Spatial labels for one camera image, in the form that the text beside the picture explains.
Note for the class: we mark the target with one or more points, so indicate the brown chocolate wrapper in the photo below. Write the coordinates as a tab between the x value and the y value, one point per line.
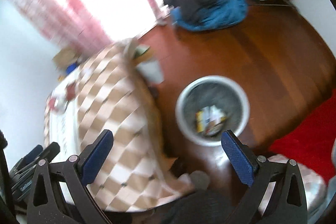
71	91

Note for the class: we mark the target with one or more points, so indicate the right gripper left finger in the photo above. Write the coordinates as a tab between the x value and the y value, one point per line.
46	201

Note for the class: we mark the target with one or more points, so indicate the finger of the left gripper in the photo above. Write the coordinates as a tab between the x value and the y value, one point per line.
33	154

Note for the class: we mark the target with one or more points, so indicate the blue round container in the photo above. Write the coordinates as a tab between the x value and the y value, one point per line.
71	68

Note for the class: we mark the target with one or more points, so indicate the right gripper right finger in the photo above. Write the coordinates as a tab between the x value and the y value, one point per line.
287	203

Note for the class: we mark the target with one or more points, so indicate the brown paper bag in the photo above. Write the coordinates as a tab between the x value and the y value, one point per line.
65	57

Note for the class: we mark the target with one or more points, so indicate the grey slipper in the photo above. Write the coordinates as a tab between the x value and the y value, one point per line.
200	180

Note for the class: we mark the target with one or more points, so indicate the checkered brown bed quilt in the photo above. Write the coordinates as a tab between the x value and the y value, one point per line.
111	95

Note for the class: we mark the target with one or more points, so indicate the white round trash bin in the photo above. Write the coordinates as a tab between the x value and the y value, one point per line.
220	91

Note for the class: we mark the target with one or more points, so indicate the red blanket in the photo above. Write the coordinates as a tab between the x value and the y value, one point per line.
311	142

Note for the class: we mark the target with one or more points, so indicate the red crushed soda can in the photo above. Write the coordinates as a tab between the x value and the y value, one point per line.
58	104

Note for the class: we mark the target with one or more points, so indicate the blue sleeping bag pile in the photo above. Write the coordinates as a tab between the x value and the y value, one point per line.
223	14

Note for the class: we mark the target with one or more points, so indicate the orange yellow snack bag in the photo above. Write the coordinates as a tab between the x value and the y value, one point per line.
200	125

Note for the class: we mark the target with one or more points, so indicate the blue white milk carton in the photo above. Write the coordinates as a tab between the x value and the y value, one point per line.
212	116

